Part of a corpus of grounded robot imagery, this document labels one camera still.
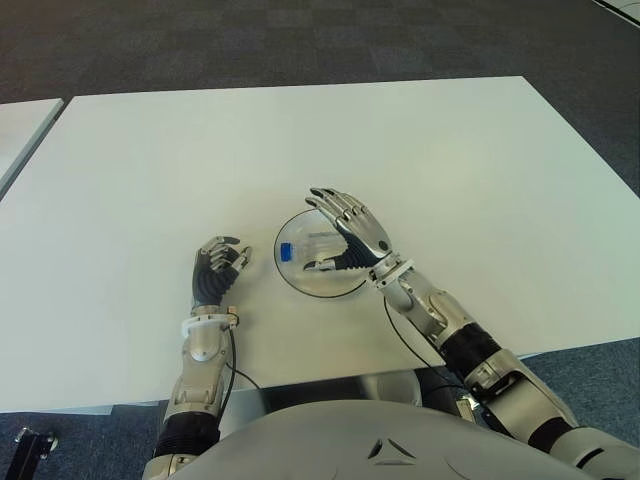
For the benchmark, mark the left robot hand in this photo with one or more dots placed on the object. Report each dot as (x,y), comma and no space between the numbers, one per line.
(212,280)

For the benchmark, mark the white table foot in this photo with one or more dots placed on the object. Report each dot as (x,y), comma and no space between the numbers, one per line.
(55,407)

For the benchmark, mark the grey robot torso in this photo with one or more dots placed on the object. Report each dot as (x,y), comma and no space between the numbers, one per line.
(350,440)

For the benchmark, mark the white background desk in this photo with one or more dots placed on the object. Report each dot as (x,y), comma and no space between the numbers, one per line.
(622,7)

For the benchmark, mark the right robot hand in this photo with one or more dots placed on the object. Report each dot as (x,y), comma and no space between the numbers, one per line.
(362,232)

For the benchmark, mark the white neighbouring table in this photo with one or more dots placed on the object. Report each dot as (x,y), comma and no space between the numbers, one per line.
(22,130)

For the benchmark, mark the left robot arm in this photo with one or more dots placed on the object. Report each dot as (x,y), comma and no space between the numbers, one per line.
(197,370)

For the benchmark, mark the white plate black rim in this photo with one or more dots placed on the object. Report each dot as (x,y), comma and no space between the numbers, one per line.
(320,282)

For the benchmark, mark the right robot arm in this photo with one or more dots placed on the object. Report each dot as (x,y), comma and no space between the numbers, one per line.
(500,375)

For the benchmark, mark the black wheeled stand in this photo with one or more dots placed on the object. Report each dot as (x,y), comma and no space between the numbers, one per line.
(32,447)

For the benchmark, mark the clear water bottle blue cap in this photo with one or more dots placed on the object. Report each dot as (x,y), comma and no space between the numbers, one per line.
(310,250)

